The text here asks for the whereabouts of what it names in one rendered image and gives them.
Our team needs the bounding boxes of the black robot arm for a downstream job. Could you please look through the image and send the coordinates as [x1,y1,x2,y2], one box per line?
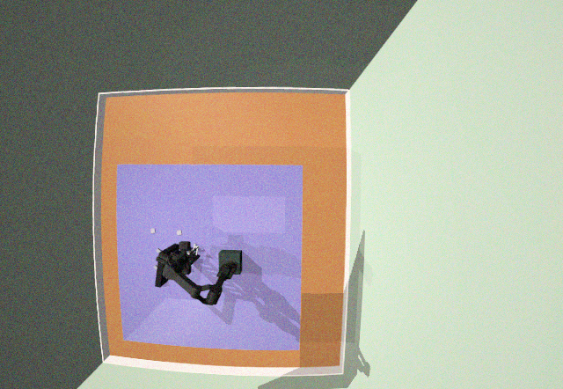
[155,251,238,305]

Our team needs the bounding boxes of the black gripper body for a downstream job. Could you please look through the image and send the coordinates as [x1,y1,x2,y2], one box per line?
[175,241,192,275]

